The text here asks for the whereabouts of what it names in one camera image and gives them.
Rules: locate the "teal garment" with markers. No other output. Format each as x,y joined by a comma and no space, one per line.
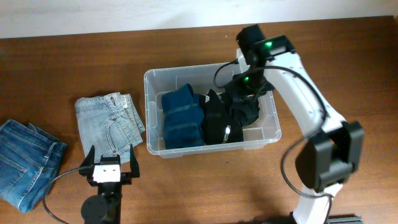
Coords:
183,118

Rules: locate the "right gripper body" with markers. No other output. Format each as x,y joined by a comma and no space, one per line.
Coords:
254,83

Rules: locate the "clear plastic storage bin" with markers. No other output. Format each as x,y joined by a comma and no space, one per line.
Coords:
157,82

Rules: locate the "dark blue folded jeans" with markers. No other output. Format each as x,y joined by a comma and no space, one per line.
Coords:
30,160

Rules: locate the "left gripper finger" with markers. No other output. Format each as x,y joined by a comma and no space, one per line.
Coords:
134,165
87,166

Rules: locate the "light blue jeans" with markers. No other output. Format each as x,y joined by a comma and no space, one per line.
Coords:
110,123

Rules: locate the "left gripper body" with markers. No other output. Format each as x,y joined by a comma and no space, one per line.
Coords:
128,178

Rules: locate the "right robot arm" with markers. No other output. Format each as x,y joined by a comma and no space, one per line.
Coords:
318,164

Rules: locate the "black garment with logo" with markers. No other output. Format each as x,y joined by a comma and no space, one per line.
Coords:
218,125

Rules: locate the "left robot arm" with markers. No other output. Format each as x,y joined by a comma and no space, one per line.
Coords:
105,206

